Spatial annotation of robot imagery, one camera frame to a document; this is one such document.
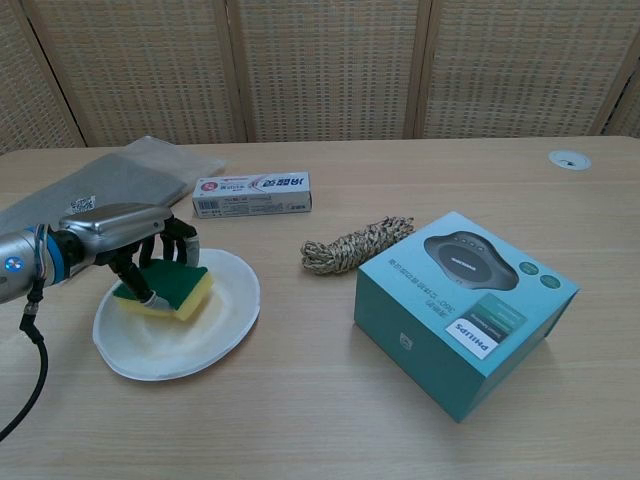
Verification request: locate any teal Philips speaker box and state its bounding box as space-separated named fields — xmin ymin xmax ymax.
xmin=352 ymin=210 xmax=582 ymax=411

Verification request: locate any white paper plate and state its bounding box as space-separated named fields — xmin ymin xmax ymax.
xmin=92 ymin=247 xmax=263 ymax=382

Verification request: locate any white table cable grommet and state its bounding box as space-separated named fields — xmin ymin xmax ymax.
xmin=548 ymin=150 xmax=593 ymax=172

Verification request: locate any bundle of braided rope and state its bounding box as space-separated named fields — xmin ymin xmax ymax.
xmin=300 ymin=215 xmax=416 ymax=275

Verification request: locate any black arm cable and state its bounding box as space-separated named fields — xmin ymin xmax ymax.
xmin=0 ymin=227 xmax=51 ymax=443

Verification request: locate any woven folding screen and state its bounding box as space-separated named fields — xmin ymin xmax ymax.
xmin=0 ymin=0 xmax=640 ymax=156

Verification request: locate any yellow green sponge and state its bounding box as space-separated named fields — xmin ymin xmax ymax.
xmin=112 ymin=258 xmax=216 ymax=323

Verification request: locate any white toothpaste box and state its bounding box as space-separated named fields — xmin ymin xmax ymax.
xmin=192 ymin=171 xmax=314 ymax=220

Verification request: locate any grey cloth in plastic bag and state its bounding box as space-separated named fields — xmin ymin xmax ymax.
xmin=0 ymin=135 xmax=226 ymax=236

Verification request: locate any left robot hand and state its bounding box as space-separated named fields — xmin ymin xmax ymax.
xmin=58 ymin=202 xmax=202 ymax=311

